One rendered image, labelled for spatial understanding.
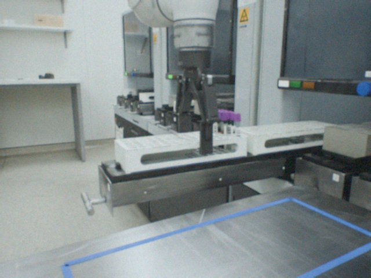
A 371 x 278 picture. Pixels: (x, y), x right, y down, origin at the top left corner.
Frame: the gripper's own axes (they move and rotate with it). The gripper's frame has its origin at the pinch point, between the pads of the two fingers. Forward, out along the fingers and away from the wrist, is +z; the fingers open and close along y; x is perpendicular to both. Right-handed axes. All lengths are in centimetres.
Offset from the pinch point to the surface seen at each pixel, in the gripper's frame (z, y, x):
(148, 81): -7, -179, 52
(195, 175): 6.2, 6.7, -3.4
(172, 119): 7, -69, 24
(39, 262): 3.6, 29.9, -34.3
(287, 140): 4.8, -4.3, 33.2
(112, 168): 3.9, 0.4, -19.8
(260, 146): 2.4, 5.1, 15.3
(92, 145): 81, -350, 30
